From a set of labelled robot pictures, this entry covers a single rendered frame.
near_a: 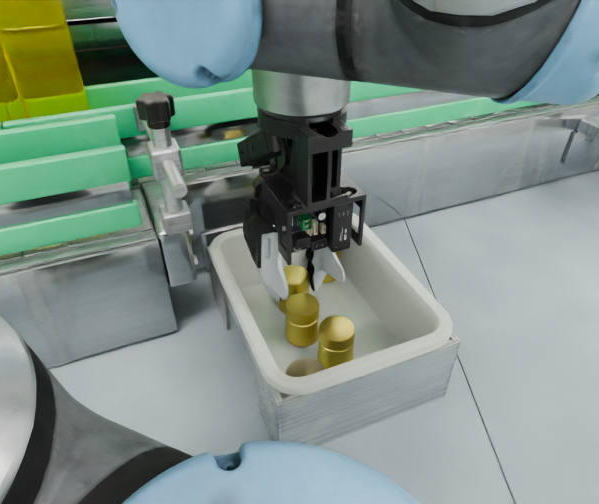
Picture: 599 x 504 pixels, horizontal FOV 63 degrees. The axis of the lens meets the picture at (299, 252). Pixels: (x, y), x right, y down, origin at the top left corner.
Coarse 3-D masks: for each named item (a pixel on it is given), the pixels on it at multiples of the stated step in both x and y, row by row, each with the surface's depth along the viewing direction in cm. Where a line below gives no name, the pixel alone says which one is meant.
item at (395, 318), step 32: (224, 256) 53; (352, 256) 56; (384, 256) 50; (224, 288) 47; (256, 288) 57; (320, 288) 57; (352, 288) 57; (384, 288) 51; (416, 288) 46; (256, 320) 52; (320, 320) 52; (352, 320) 52; (384, 320) 52; (416, 320) 46; (448, 320) 43; (256, 352) 40; (288, 352) 49; (384, 352) 40; (416, 352) 40; (288, 384) 37; (320, 384) 37
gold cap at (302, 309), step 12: (288, 300) 49; (300, 300) 49; (312, 300) 49; (288, 312) 47; (300, 312) 47; (312, 312) 47; (288, 324) 49; (300, 324) 48; (312, 324) 48; (288, 336) 50; (300, 336) 49; (312, 336) 49
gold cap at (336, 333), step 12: (324, 324) 46; (336, 324) 46; (348, 324) 46; (324, 336) 45; (336, 336) 45; (348, 336) 45; (324, 348) 46; (336, 348) 45; (348, 348) 46; (324, 360) 47; (336, 360) 46; (348, 360) 47
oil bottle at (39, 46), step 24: (0, 0) 41; (24, 0) 42; (48, 0) 43; (0, 24) 42; (24, 24) 43; (48, 24) 44; (24, 48) 44; (48, 48) 45; (72, 48) 46; (24, 72) 45; (48, 72) 46; (72, 72) 47; (24, 96) 46; (48, 96) 47; (72, 96) 48
